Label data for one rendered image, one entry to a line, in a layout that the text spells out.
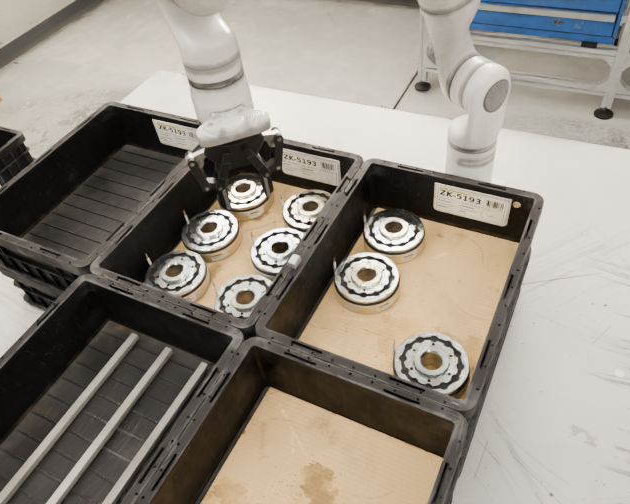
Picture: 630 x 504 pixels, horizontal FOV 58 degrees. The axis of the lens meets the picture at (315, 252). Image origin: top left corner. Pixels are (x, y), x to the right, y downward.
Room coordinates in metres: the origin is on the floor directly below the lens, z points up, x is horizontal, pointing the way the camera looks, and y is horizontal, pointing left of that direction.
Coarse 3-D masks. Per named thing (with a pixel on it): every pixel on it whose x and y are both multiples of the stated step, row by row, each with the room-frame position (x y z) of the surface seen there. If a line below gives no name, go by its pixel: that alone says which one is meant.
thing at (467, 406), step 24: (360, 168) 0.75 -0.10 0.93; (408, 168) 0.73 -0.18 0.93; (504, 192) 0.64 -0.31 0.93; (528, 192) 0.63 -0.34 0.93; (336, 216) 0.64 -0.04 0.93; (312, 240) 0.60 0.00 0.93; (528, 240) 0.53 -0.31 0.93; (288, 288) 0.51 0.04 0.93; (504, 288) 0.45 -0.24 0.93; (264, 312) 0.48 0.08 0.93; (504, 312) 0.42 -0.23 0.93; (264, 336) 0.44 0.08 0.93; (336, 360) 0.38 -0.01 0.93; (480, 360) 0.35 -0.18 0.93; (408, 384) 0.34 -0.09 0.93; (480, 384) 0.32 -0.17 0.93; (456, 408) 0.30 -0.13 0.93
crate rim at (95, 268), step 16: (288, 144) 0.85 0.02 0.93; (304, 144) 0.85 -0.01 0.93; (352, 160) 0.78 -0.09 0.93; (176, 176) 0.81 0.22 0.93; (352, 176) 0.73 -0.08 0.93; (160, 192) 0.77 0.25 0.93; (336, 192) 0.70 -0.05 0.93; (144, 208) 0.74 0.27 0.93; (320, 224) 0.63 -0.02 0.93; (304, 240) 0.61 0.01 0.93; (96, 272) 0.60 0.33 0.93; (112, 272) 0.60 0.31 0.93; (288, 272) 0.54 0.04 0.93; (144, 288) 0.56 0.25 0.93; (176, 304) 0.52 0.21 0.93; (192, 304) 0.51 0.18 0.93; (224, 320) 0.47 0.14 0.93; (240, 320) 0.47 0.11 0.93; (256, 320) 0.47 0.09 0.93
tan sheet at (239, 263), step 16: (272, 192) 0.84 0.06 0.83; (288, 192) 0.84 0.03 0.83; (272, 208) 0.80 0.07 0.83; (240, 224) 0.77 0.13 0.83; (256, 224) 0.76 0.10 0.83; (272, 224) 0.76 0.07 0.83; (240, 256) 0.69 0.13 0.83; (224, 272) 0.66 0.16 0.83; (240, 272) 0.65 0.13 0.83; (208, 288) 0.62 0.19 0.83; (208, 304) 0.59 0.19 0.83
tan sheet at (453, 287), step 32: (448, 256) 0.61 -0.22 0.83; (480, 256) 0.60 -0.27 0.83; (512, 256) 0.59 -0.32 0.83; (416, 288) 0.56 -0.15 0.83; (448, 288) 0.55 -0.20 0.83; (480, 288) 0.54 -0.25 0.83; (320, 320) 0.52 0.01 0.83; (352, 320) 0.51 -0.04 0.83; (384, 320) 0.50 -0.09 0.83; (416, 320) 0.50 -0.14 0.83; (448, 320) 0.49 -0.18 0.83; (480, 320) 0.48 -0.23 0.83; (352, 352) 0.46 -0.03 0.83; (384, 352) 0.45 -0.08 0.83; (480, 352) 0.42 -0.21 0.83
